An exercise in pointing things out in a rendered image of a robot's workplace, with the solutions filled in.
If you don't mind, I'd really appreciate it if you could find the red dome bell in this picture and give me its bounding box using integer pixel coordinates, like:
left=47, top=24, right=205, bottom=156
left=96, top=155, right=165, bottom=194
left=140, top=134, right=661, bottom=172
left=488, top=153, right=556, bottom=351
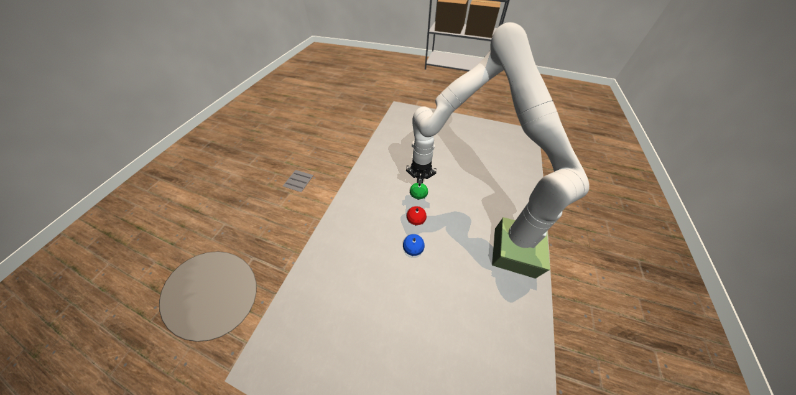
left=407, top=207, right=427, bottom=226

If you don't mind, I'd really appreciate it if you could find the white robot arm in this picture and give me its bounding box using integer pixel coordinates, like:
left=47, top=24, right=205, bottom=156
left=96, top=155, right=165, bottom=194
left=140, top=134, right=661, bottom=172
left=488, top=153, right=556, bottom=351
left=412, top=22, right=590, bottom=248

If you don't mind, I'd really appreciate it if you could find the blue bell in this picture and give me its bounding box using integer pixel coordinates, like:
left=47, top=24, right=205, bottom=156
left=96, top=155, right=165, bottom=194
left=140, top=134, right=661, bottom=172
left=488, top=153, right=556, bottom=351
left=403, top=234, right=425, bottom=256

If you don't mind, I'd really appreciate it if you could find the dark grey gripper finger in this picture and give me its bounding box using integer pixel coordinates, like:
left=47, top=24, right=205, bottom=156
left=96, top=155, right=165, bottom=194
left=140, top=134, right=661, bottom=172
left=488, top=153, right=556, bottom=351
left=406, top=165, right=420, bottom=184
left=420, top=168, right=437, bottom=184

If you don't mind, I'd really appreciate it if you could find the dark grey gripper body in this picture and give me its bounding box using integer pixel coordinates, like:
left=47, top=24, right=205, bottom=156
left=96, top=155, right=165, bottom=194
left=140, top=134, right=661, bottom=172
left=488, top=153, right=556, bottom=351
left=411, top=159, right=432, bottom=174

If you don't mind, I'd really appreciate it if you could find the green dome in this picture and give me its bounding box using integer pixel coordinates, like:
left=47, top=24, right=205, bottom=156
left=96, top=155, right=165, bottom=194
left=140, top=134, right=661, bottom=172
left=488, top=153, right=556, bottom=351
left=410, top=183, right=428, bottom=200

